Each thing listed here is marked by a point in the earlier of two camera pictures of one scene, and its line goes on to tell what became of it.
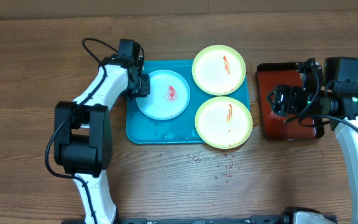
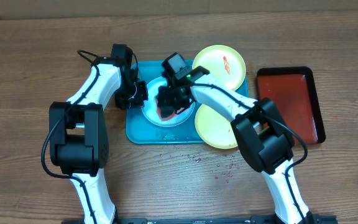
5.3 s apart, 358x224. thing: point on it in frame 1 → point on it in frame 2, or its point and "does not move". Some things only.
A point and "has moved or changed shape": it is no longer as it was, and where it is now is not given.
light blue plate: (169, 96) has moved or changed shape
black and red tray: (274, 125) does not move
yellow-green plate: (219, 70) does not move
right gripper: (278, 101) → (169, 100)
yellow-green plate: (223, 122) does not move
